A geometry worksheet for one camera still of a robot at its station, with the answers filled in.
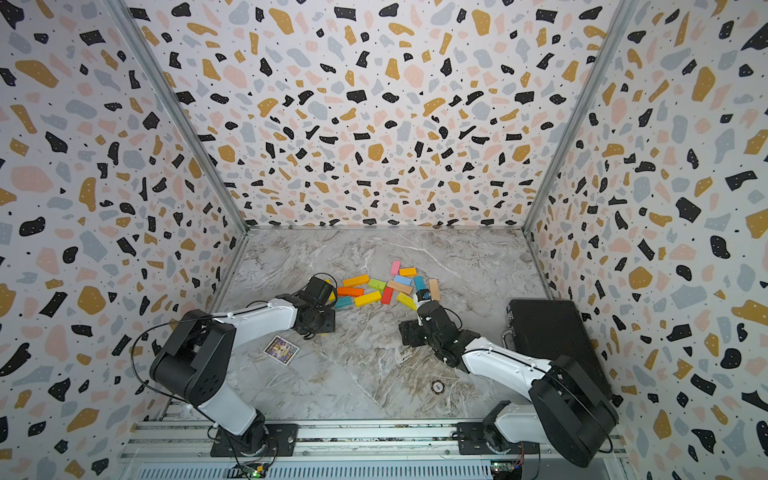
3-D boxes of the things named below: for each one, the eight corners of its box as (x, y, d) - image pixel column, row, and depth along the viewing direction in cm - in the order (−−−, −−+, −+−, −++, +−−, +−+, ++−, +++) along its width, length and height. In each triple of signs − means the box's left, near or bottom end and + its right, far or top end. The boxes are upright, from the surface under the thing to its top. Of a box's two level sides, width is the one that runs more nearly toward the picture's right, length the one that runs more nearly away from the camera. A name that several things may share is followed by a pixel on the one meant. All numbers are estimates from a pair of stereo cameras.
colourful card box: (265, 353, 90) (262, 350, 88) (279, 338, 94) (276, 334, 92) (286, 366, 88) (284, 363, 86) (299, 350, 91) (297, 346, 89)
